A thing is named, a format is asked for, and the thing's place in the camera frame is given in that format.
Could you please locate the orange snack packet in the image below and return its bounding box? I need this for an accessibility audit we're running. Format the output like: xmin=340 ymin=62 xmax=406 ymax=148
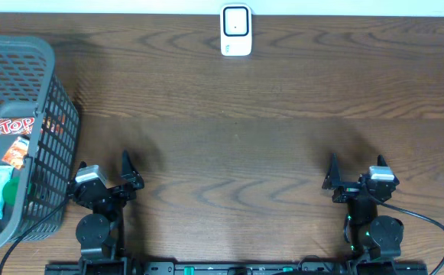
xmin=2 ymin=137 xmax=29 ymax=170

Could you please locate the red Top chocolate bar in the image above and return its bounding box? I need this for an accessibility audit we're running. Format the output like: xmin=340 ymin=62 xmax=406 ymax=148
xmin=0 ymin=118 xmax=35 ymax=135

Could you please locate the green lid jar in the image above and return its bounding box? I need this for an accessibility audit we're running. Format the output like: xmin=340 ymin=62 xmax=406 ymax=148
xmin=2 ymin=176 xmax=20 ymax=205

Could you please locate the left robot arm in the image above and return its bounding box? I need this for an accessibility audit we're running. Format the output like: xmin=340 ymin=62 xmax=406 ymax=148
xmin=67 ymin=150 xmax=144 ymax=274

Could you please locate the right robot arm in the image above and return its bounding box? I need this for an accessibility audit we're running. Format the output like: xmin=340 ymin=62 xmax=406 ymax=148
xmin=322 ymin=154 xmax=404 ymax=274

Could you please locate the white barcode scanner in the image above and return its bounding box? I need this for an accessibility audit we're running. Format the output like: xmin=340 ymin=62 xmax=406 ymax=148
xmin=219 ymin=3 xmax=252 ymax=57

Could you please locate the grey plastic basket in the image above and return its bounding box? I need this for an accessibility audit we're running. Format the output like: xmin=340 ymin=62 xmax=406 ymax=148
xmin=0 ymin=35 xmax=80 ymax=248

